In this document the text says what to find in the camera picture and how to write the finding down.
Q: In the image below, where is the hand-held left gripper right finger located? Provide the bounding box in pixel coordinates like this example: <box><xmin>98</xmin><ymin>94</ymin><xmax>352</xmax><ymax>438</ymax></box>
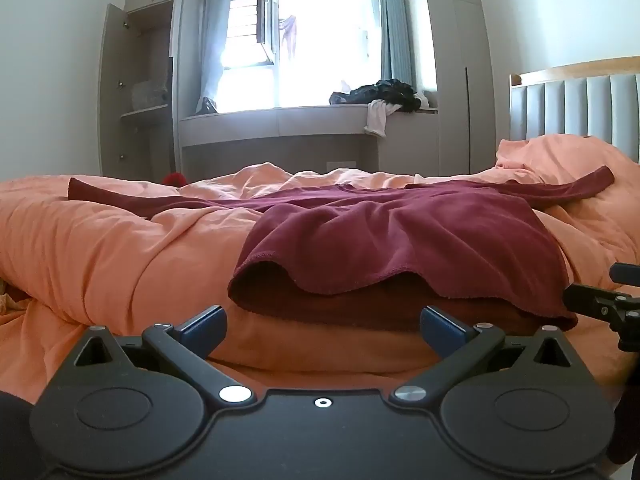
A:
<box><xmin>390</xmin><ymin>306</ymin><xmax>576</xmax><ymax>409</ymax></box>

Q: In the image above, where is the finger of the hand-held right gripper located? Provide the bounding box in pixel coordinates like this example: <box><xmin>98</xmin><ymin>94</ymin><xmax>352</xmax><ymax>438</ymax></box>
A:
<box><xmin>609</xmin><ymin>262</ymin><xmax>640</xmax><ymax>284</ymax></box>
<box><xmin>562</xmin><ymin>284</ymin><xmax>640</xmax><ymax>352</ymax></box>

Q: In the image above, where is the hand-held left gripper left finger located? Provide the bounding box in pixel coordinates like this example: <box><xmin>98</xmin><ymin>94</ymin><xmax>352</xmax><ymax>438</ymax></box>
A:
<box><xmin>75</xmin><ymin>305</ymin><xmax>254</xmax><ymax>409</ymax></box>

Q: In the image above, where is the maroon long-sleeve shirt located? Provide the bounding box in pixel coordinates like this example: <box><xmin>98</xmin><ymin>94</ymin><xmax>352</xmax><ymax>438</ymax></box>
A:
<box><xmin>67</xmin><ymin>165</ymin><xmax>616</xmax><ymax>333</ymax></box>

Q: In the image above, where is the pile of dark clothes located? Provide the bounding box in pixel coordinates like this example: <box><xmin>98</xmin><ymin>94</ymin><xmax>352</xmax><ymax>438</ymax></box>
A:
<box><xmin>329</xmin><ymin>79</ymin><xmax>424</xmax><ymax>112</ymax></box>

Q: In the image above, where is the orange blanket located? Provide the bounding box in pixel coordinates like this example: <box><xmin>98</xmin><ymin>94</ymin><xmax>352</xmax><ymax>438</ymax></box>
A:
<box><xmin>0</xmin><ymin>162</ymin><xmax>640</xmax><ymax>411</ymax></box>

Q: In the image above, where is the orange pillow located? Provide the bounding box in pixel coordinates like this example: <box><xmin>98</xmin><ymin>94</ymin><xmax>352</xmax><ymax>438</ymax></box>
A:
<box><xmin>494</xmin><ymin>135</ymin><xmax>640</xmax><ymax>201</ymax></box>

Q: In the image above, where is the grey padded headboard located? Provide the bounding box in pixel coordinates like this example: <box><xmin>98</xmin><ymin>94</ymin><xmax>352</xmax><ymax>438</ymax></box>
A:
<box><xmin>509</xmin><ymin>55</ymin><xmax>640</xmax><ymax>166</ymax></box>

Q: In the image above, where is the grey window seat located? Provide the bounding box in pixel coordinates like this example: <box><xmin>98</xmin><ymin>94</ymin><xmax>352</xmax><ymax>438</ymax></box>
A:
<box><xmin>177</xmin><ymin>104</ymin><xmax>441</xmax><ymax>182</ymax></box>

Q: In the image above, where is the white cloth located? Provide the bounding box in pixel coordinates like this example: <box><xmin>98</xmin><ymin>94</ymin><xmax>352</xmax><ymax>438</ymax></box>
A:
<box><xmin>364</xmin><ymin>99</ymin><xmax>404</xmax><ymax>140</ymax></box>

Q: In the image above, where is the closed grey wardrobe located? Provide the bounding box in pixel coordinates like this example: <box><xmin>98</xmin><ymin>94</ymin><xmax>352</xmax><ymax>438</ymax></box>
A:
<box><xmin>404</xmin><ymin>0</ymin><xmax>512</xmax><ymax>176</ymax></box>

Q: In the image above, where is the white sheer curtain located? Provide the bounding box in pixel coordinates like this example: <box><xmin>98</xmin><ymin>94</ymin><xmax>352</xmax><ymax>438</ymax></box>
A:
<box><xmin>199</xmin><ymin>0</ymin><xmax>237</xmax><ymax>112</ymax></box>

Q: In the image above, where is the open grey wardrobe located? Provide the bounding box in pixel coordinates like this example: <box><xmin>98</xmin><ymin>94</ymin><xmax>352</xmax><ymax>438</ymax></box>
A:
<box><xmin>97</xmin><ymin>0</ymin><xmax>208</xmax><ymax>183</ymax></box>

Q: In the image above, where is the window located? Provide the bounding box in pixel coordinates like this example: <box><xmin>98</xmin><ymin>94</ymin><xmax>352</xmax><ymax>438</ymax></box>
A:
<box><xmin>220</xmin><ymin>0</ymin><xmax>382</xmax><ymax>111</ymax></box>

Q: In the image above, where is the hanging pink garment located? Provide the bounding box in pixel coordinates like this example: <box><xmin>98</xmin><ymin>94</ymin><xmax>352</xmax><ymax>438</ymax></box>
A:
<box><xmin>277</xmin><ymin>15</ymin><xmax>299</xmax><ymax>57</ymax></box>

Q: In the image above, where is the blue-grey curtain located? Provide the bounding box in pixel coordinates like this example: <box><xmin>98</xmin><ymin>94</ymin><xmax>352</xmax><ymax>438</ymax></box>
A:
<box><xmin>376</xmin><ymin>0</ymin><xmax>419</xmax><ymax>91</ymax></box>

